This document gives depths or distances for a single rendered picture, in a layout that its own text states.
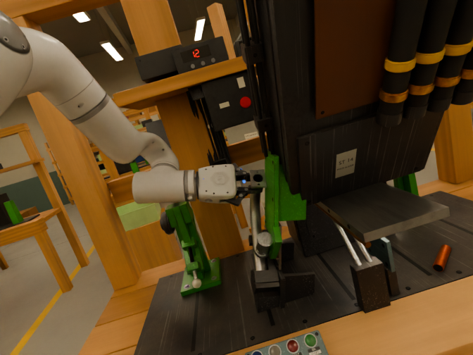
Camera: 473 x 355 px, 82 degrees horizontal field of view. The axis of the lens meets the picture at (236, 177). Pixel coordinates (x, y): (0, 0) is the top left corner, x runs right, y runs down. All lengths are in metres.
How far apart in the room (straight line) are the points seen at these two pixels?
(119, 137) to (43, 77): 0.16
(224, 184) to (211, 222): 0.36
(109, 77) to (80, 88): 10.47
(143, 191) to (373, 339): 0.59
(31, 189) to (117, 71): 5.14
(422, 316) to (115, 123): 0.73
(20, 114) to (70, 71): 11.33
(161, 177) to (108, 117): 0.20
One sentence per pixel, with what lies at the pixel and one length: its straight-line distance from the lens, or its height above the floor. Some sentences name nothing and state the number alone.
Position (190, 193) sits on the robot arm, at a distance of 0.71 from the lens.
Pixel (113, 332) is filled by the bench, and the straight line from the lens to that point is 1.00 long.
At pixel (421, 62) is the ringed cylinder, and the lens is 0.56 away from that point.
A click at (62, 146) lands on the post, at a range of 1.10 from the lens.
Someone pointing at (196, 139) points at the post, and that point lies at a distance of 0.98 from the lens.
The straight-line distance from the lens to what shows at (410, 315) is 0.72.
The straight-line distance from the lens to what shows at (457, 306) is 0.76.
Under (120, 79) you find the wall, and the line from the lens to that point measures 10.98.
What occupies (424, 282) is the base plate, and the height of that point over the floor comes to 0.90.
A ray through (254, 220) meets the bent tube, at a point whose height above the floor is 1.08.
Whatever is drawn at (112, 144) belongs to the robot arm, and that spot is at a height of 1.40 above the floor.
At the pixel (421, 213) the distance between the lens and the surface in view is 0.59.
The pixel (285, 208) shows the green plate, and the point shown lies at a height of 1.14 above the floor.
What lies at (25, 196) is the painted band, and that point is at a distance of 12.20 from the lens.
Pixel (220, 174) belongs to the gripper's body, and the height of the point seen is 1.25.
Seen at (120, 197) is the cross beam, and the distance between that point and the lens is 1.16.
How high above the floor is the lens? 1.39
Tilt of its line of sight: 13 degrees down
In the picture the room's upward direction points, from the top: 17 degrees counter-clockwise
